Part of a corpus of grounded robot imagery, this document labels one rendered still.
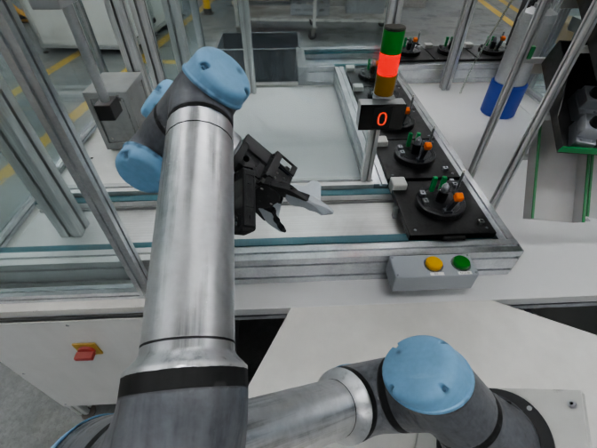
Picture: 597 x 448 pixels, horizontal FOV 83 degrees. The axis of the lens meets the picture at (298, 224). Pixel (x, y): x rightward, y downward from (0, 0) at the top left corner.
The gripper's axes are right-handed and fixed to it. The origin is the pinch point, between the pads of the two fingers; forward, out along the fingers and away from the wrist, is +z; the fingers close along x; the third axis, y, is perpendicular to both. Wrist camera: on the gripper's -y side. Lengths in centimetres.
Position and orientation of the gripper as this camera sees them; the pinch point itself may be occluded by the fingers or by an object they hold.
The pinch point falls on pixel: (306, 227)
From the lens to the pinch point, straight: 67.7
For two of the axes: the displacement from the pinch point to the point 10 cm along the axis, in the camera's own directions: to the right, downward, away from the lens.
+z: 7.2, 5.5, 4.1
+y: 3.1, -7.9, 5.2
